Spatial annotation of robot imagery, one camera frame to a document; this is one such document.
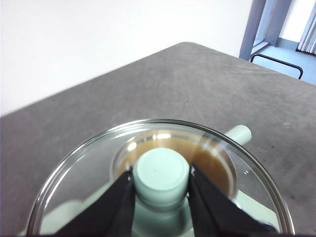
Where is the mint green pot with handle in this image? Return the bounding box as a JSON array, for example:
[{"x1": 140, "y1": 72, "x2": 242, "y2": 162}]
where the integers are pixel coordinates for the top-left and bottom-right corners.
[{"x1": 111, "y1": 124, "x2": 252, "y2": 237}]

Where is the pale pleated curtain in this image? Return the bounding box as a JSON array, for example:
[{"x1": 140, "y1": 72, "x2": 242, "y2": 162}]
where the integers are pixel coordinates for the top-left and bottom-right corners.
[{"x1": 295, "y1": 7, "x2": 316, "y2": 55}]

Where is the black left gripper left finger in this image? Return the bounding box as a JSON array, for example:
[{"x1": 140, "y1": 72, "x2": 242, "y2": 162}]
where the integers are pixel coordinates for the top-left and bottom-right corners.
[{"x1": 56, "y1": 165, "x2": 136, "y2": 237}]

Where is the mint green breakfast machine base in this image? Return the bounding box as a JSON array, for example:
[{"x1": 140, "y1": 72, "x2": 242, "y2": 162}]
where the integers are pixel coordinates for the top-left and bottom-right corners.
[{"x1": 39, "y1": 190, "x2": 281, "y2": 237}]

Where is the blue-grey window frame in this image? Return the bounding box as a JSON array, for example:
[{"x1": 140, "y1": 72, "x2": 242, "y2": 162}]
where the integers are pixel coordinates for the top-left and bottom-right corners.
[{"x1": 239, "y1": 0, "x2": 316, "y2": 61}]

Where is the black metal tube frame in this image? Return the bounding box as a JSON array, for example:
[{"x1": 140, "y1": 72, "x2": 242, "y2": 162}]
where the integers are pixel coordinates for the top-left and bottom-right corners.
[{"x1": 249, "y1": 53, "x2": 304, "y2": 80}]

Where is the glass lid with green knob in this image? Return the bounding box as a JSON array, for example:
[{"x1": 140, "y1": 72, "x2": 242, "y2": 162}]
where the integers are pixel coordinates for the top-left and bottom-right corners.
[{"x1": 24, "y1": 119, "x2": 296, "y2": 237}]

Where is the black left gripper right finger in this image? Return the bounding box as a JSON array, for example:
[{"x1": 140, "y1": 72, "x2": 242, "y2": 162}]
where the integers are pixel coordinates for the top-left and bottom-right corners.
[{"x1": 188, "y1": 162, "x2": 277, "y2": 237}]

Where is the yellow toy pumpkin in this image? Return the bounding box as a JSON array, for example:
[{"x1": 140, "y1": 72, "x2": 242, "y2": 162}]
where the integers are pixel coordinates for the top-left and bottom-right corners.
[{"x1": 118, "y1": 134, "x2": 233, "y2": 199}]

